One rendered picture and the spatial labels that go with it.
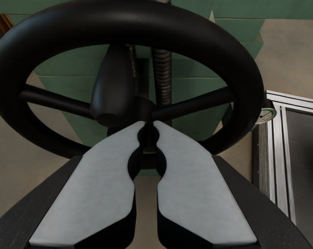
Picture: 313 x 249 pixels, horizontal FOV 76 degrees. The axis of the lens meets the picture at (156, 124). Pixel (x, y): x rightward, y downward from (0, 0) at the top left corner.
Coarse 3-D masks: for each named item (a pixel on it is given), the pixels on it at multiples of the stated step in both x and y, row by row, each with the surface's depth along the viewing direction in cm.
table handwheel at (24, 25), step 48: (96, 0) 12; (144, 0) 12; (0, 48) 14; (48, 48) 13; (192, 48) 14; (240, 48) 15; (0, 96) 18; (48, 96) 20; (144, 96) 25; (240, 96) 18; (48, 144) 27
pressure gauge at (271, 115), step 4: (264, 100) 42; (268, 100) 42; (264, 104) 42; (268, 104) 42; (272, 104) 42; (264, 108) 41; (268, 108) 41; (272, 108) 41; (264, 112) 42; (268, 112) 42; (272, 112) 42; (276, 112) 42; (264, 116) 44; (268, 116) 44; (272, 116) 44; (260, 120) 45; (264, 120) 45; (268, 120) 45
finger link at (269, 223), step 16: (224, 160) 9; (224, 176) 8; (240, 176) 8; (240, 192) 7; (256, 192) 7; (240, 208) 6; (256, 208) 6; (272, 208) 6; (256, 224) 6; (272, 224) 6; (288, 224) 6; (272, 240) 6; (288, 240) 6; (304, 240) 6
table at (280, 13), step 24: (0, 0) 29; (24, 0) 29; (48, 0) 29; (216, 0) 29; (240, 0) 29; (264, 0) 29; (288, 0) 29; (312, 0) 29; (96, 48) 25; (144, 48) 25
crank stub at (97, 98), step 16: (112, 48) 13; (128, 48) 14; (112, 64) 12; (128, 64) 13; (96, 80) 12; (112, 80) 11; (128, 80) 12; (96, 96) 11; (112, 96) 11; (128, 96) 11; (96, 112) 11; (112, 112) 11; (128, 112) 11
